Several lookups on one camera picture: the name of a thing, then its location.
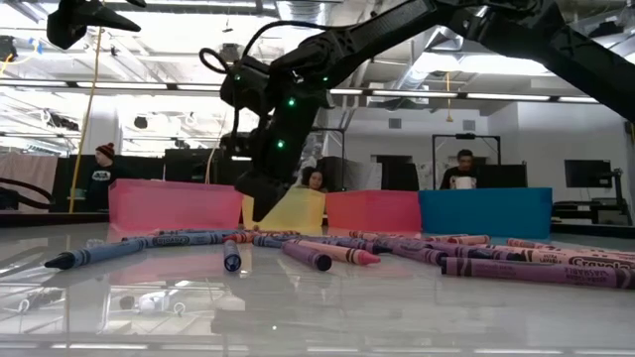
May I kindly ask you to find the person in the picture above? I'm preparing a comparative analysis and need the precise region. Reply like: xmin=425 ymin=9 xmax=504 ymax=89
xmin=83 ymin=142 xmax=125 ymax=212
xmin=300 ymin=166 xmax=329 ymax=194
xmin=439 ymin=148 xmax=480 ymax=191

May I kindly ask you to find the black metal frame stand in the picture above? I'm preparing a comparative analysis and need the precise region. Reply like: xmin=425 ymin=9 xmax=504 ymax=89
xmin=312 ymin=127 xmax=347 ymax=190
xmin=431 ymin=132 xmax=502 ymax=191

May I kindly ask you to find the black cabinet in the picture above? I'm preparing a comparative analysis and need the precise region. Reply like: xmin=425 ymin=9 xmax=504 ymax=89
xmin=375 ymin=154 xmax=421 ymax=192

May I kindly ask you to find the pink crayon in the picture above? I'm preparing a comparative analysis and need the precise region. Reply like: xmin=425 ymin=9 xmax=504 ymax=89
xmin=505 ymin=237 xmax=635 ymax=260
xmin=291 ymin=238 xmax=382 ymax=267
xmin=444 ymin=234 xmax=492 ymax=247
xmin=346 ymin=229 xmax=396 ymax=241
xmin=475 ymin=243 xmax=635 ymax=272

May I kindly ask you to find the small red plastic bin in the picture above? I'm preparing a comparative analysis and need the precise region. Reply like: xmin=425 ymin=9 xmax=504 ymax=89
xmin=324 ymin=189 xmax=423 ymax=234

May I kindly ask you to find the blue plastic bin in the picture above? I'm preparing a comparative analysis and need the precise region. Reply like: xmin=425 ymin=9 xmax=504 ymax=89
xmin=418 ymin=186 xmax=554 ymax=241

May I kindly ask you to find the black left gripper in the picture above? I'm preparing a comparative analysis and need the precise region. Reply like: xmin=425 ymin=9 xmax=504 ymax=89
xmin=46 ymin=0 xmax=148 ymax=52

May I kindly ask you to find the ceiling light strip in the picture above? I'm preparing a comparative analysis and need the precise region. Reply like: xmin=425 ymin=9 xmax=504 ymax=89
xmin=0 ymin=78 xmax=601 ymax=104

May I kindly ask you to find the thin yellow hanging cable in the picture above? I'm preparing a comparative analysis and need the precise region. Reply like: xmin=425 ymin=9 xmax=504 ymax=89
xmin=204 ymin=111 xmax=230 ymax=185

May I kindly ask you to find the pink cloth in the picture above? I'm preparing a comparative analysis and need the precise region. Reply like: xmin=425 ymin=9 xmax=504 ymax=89
xmin=0 ymin=151 xmax=60 ymax=213

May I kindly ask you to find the purple crayon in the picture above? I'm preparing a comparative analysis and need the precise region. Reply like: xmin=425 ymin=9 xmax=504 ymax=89
xmin=381 ymin=241 xmax=450 ymax=268
xmin=440 ymin=256 xmax=635 ymax=291
xmin=426 ymin=240 xmax=527 ymax=263
xmin=280 ymin=240 xmax=333 ymax=273

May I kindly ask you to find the large pink plastic bin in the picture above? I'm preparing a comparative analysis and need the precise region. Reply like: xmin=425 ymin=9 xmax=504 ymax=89
xmin=107 ymin=178 xmax=245 ymax=233

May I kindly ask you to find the black hose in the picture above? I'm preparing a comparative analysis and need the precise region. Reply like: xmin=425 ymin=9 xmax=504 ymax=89
xmin=0 ymin=176 xmax=54 ymax=210

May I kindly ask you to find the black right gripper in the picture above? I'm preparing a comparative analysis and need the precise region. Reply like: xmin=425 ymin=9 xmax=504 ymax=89
xmin=232 ymin=93 xmax=334 ymax=223

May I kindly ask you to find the black monitor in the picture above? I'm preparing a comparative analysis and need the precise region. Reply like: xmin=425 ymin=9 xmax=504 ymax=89
xmin=476 ymin=163 xmax=529 ymax=190
xmin=564 ymin=159 xmax=613 ymax=189

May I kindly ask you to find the thick yellow cable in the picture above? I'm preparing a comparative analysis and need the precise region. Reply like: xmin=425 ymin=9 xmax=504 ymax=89
xmin=67 ymin=24 xmax=106 ymax=215

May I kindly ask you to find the black monitor stand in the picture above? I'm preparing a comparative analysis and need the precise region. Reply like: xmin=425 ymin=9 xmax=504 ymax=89
xmin=597 ymin=167 xmax=634 ymax=227

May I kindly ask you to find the yellow plastic bin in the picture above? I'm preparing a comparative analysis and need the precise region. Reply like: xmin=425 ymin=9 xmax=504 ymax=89
xmin=241 ymin=186 xmax=327 ymax=234

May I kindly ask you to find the silver ventilation duct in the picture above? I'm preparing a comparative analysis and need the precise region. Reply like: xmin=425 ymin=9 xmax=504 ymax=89
xmin=275 ymin=0 xmax=328 ymax=31
xmin=391 ymin=29 xmax=447 ymax=95

